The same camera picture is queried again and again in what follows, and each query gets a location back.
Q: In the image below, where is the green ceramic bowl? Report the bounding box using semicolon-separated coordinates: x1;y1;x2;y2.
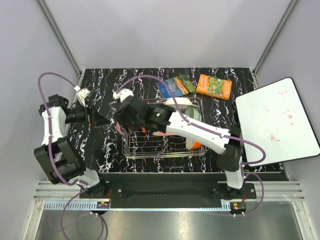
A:
184;106;202;122

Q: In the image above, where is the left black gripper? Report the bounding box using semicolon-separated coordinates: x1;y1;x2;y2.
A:
65;100;111;128

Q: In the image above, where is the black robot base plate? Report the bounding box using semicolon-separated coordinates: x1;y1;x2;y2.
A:
79;171;288;210

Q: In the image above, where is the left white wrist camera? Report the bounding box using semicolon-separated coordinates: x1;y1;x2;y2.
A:
74;85;91;107

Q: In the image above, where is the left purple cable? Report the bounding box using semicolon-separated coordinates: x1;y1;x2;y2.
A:
37;72;108;240

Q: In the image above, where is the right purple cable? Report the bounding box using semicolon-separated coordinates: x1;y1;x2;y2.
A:
116;74;267;217

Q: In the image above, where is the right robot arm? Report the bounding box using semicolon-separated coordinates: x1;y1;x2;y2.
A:
113;89;245;199

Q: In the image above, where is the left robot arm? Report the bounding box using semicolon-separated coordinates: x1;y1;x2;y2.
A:
34;94;112;198

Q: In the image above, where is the pink cup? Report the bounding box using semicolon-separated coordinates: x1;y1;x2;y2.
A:
116;122;132;136

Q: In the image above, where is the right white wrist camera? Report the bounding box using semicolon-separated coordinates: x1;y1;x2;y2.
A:
113;88;134;103

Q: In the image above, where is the orange green book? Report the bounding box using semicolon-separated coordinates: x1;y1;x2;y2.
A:
196;74;232;100

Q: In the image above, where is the pink cream floral plate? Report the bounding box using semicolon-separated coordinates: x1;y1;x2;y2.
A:
152;131;175;137

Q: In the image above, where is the white paper plate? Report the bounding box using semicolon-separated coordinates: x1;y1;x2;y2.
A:
163;97;193;110

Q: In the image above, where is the orange bowl white inside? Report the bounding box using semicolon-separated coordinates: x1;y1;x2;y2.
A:
185;138;203;151

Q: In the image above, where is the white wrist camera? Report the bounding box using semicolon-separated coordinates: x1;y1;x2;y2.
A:
74;85;91;107
113;88;134;103

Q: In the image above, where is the blue landscape book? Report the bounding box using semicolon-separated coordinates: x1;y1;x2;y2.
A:
156;74;196;99

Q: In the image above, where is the white whiteboard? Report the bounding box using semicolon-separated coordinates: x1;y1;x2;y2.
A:
235;77;320;167

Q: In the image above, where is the purple cable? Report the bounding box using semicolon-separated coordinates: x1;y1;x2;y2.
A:
37;72;108;240
116;74;267;217

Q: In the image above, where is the metal wire dish rack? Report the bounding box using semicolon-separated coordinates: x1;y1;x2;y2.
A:
121;98;210;158

